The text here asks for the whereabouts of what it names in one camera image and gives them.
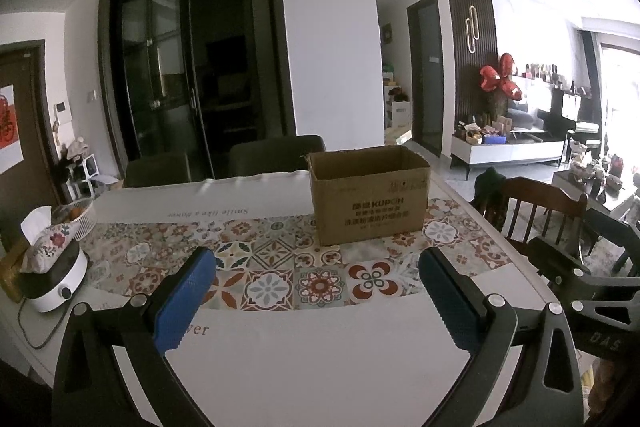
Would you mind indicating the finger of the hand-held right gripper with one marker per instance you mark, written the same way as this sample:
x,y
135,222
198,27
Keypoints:
x,y
615,239
557,264

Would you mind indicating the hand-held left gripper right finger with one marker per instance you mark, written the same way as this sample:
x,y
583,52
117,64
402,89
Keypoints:
x,y
450,302

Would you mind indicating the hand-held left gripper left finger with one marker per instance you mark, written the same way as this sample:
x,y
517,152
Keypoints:
x,y
182,302

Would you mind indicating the brown cardboard box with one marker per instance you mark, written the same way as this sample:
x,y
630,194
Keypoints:
x,y
367,207

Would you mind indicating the person's right hand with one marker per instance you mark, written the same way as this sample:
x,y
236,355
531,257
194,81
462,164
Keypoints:
x,y
600,384

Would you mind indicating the brown wooden chair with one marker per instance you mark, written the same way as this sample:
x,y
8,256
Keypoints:
x,y
540,212

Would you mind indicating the cluttered coffee table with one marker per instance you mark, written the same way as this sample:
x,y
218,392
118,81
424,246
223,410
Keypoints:
x,y
595,187

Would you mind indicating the dark green garment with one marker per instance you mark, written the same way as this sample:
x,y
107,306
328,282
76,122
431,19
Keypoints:
x,y
490,192

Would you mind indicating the tile-print tablecloth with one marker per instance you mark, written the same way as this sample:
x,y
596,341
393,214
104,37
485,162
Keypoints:
x,y
270,252

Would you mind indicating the white TV cabinet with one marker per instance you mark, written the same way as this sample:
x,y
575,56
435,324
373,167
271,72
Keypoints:
x,y
510,152

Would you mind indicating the white electric cooker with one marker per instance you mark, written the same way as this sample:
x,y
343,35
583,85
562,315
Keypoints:
x,y
55,292

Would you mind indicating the dark green upholstered chair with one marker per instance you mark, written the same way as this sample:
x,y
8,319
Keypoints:
x,y
275,157
157,172

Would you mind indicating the floral tissue box cover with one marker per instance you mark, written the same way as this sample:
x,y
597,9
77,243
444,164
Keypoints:
x,y
47,247

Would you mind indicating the white shelf unit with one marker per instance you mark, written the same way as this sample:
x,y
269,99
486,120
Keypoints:
x,y
87,177

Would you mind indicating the brown wooden door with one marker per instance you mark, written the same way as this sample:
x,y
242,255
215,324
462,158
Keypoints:
x,y
30,187

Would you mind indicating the red balloon flower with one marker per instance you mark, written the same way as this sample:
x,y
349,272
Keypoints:
x,y
500,79

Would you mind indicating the white hallway box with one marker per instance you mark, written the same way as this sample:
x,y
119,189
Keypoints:
x,y
401,114

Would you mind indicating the white intercom panel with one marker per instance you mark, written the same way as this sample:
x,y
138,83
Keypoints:
x,y
62,113

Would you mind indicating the dark interior door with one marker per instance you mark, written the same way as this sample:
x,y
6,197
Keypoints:
x,y
427,77

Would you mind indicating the dark glass sliding door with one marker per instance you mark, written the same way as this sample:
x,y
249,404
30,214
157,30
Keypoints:
x,y
200,57

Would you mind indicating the red paper door poster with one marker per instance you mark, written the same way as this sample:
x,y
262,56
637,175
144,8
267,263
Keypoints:
x,y
9,127

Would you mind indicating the gold wall ornament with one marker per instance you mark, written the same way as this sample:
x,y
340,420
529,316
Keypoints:
x,y
472,29

